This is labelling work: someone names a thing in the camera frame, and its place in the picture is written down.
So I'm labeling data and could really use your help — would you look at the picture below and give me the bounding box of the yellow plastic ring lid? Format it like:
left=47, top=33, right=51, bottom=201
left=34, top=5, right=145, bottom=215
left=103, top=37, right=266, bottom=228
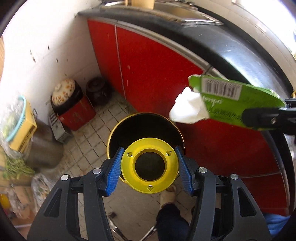
left=121, top=138, right=179, bottom=194

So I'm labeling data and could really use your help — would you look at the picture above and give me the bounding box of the green barcode snack wrapper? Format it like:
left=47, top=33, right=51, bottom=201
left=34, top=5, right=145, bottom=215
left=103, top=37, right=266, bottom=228
left=188, top=75, right=287, bottom=128

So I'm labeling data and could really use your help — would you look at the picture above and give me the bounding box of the white tissue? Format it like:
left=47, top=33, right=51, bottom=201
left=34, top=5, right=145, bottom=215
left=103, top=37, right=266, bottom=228
left=169, top=87, right=210, bottom=124

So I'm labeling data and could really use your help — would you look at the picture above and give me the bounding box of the yellow-rimmed black trash bin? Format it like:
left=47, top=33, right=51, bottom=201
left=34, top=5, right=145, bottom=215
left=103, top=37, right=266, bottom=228
left=107, top=113, right=185, bottom=158

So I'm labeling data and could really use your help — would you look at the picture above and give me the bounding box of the person's dark trouser leg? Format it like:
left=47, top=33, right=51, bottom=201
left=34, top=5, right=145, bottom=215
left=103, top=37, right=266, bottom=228
left=156, top=203, right=189, bottom=241

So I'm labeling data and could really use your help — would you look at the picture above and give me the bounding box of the grey plastic grater box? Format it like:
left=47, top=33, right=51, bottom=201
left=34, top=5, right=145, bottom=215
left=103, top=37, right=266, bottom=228
left=48, top=111, right=73, bottom=144

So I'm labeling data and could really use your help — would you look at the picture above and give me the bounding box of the red square container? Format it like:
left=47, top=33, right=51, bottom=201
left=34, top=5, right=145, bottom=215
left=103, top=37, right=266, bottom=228
left=57, top=95, right=96, bottom=131

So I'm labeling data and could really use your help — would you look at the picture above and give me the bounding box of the steel pot on floor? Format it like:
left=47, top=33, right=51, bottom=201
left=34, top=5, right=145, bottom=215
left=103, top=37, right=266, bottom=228
left=26, top=119, right=64, bottom=169

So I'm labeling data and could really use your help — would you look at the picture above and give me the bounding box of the dark brown jar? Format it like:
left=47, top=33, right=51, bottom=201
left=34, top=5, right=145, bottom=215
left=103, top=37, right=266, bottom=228
left=86, top=77, right=112, bottom=107

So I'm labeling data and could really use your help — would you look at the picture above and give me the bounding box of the floral lid clay pot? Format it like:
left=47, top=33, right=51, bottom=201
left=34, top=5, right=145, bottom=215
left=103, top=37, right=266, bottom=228
left=50, top=78, right=84, bottom=115

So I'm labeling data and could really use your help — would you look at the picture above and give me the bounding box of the yellow cardboard box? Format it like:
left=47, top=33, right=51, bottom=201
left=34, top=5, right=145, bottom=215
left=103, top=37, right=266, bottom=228
left=7, top=96, right=37, bottom=153

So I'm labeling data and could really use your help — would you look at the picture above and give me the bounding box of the red cabinet door right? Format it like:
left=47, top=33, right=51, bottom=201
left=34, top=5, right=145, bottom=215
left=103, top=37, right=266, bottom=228
left=116, top=27, right=290, bottom=215

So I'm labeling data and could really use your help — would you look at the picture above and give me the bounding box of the red cabinet door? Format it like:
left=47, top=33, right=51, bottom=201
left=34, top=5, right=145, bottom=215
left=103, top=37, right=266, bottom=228
left=116, top=27, right=290, bottom=215
left=87, top=20, right=125, bottom=97

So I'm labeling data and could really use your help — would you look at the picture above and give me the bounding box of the red cabinet door left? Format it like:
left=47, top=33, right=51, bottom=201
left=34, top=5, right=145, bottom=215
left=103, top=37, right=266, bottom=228
left=87, top=20, right=125, bottom=97

